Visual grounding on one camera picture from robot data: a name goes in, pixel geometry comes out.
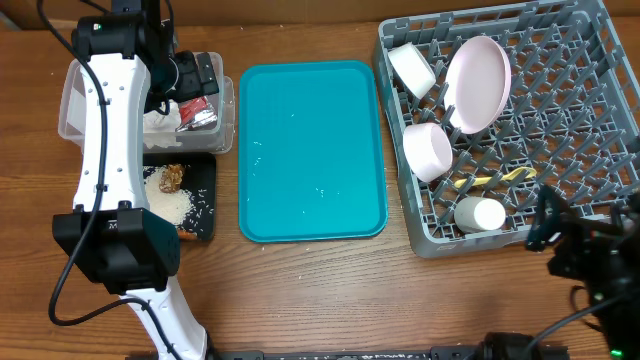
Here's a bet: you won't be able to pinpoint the red foil wrapper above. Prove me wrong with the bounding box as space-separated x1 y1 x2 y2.
176 96 218 132

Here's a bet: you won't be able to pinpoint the yellow plastic spoon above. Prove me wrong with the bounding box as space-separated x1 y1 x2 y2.
454 167 537 189

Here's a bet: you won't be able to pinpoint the white napkin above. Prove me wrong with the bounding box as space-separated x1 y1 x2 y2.
143 100 181 149

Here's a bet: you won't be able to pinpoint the white plastic cup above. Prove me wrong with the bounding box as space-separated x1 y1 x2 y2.
454 197 506 233

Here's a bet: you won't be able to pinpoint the brown food scraps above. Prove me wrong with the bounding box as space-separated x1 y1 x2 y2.
158 164 185 193

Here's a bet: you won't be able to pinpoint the white rice pile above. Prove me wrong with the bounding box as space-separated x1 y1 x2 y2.
143 164 214 241

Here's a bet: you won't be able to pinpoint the pink bowl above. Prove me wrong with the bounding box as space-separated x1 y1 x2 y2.
403 123 453 183

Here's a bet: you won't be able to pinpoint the white round plate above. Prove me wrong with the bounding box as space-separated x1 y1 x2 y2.
444 36 511 134

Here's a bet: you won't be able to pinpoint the brown sausage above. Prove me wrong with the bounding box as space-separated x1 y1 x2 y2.
177 229 198 241

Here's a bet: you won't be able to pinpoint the white bowl with food scraps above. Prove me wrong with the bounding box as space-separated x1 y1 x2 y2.
388 43 436 99

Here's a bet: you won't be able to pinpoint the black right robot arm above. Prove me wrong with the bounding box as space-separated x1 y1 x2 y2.
525 185 639 359

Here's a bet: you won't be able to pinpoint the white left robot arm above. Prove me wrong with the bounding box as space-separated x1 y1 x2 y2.
52 1 219 359

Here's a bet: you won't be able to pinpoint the grey dishwasher rack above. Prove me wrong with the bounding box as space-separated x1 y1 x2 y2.
374 1 639 258

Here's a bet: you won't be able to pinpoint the black tray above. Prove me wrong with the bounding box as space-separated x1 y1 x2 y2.
143 153 217 242

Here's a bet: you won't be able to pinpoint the clear plastic bin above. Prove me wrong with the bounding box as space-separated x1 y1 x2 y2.
58 52 235 153

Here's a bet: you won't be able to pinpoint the teal plastic tray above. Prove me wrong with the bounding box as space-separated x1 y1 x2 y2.
238 60 388 243

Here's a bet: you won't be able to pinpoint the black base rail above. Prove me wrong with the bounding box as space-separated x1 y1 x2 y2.
124 332 571 360

